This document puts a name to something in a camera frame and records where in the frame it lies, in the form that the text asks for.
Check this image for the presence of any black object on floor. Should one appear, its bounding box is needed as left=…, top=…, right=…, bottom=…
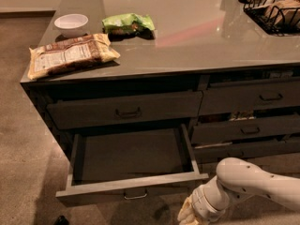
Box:
left=53, top=216, right=69, bottom=225

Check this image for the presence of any grey counter cabinet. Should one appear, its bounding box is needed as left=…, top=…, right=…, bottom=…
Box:
left=21, top=0, right=300, bottom=163

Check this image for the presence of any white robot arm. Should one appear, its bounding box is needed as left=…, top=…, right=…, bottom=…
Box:
left=177, top=157, right=300, bottom=225

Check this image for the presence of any brown white snack bag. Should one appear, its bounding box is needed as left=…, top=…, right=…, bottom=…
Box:
left=27, top=33, right=120, bottom=80

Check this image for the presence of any white ceramic bowl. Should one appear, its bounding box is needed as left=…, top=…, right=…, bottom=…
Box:
left=54, top=14, right=89, bottom=38

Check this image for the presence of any green snack bag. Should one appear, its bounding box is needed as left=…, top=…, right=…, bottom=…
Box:
left=102, top=13, right=155, bottom=36

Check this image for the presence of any black wire basket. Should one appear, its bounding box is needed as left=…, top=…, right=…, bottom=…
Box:
left=243, top=0, right=300, bottom=36

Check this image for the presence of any grey drawer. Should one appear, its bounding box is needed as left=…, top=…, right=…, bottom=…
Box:
left=199, top=79, right=300, bottom=115
left=47, top=91, right=203, bottom=129
left=194, top=137, right=300, bottom=164
left=56, top=126, right=208, bottom=205
left=191, top=114, right=300, bottom=144

